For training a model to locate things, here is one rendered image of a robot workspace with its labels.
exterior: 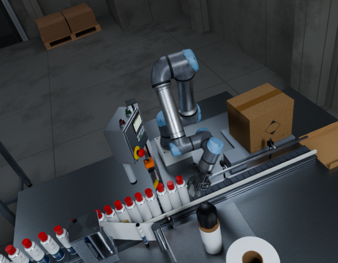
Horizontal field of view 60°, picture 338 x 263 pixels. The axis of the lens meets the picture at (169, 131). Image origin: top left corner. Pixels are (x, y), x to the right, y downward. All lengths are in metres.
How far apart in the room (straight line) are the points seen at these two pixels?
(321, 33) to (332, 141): 1.40
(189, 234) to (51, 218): 0.85
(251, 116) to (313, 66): 1.68
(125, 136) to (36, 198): 1.06
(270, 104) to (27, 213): 1.60
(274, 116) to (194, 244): 0.84
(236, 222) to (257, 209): 0.16
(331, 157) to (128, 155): 1.17
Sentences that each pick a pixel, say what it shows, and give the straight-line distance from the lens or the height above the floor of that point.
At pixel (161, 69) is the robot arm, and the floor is 1.53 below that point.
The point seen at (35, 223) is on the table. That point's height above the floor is 0.83.
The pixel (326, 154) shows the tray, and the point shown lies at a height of 0.83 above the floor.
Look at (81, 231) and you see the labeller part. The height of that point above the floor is 1.14.
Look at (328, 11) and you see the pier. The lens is 3.12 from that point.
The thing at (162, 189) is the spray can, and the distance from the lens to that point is 1.47.
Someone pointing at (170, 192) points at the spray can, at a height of 1.04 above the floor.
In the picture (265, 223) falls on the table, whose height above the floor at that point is 0.83.
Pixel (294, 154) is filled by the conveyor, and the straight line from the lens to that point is 1.83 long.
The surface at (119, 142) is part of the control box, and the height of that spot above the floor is 1.42.
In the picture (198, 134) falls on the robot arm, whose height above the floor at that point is 1.22.
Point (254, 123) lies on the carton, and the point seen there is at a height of 1.08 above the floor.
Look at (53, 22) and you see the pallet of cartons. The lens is 7.07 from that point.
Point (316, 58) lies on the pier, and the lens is 3.26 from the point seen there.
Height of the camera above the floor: 2.18
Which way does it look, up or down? 39 degrees down
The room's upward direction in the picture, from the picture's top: 15 degrees counter-clockwise
